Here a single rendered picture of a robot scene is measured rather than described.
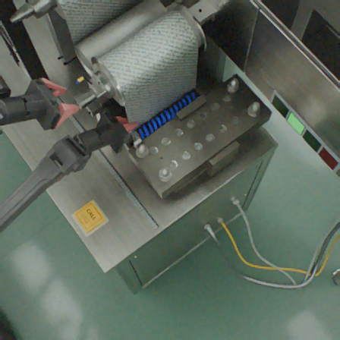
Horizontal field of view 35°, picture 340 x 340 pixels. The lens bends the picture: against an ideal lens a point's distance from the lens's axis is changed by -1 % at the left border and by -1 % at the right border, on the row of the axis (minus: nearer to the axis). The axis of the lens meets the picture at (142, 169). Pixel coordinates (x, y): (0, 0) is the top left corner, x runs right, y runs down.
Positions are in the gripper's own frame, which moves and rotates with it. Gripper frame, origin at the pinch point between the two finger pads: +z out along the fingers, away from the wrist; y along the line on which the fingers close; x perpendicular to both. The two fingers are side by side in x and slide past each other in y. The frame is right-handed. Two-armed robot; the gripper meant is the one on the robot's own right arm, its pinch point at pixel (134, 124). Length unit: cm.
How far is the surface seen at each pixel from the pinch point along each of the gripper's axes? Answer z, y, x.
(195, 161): 8.3, 18.3, 0.7
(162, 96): 5.7, 0.2, 9.6
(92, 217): -14.0, 11.0, -24.5
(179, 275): 48, 30, -95
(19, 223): 9, -35, -118
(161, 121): 7.6, 2.9, 1.2
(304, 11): 3, 20, 57
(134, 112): -3.1, 0.3, 6.5
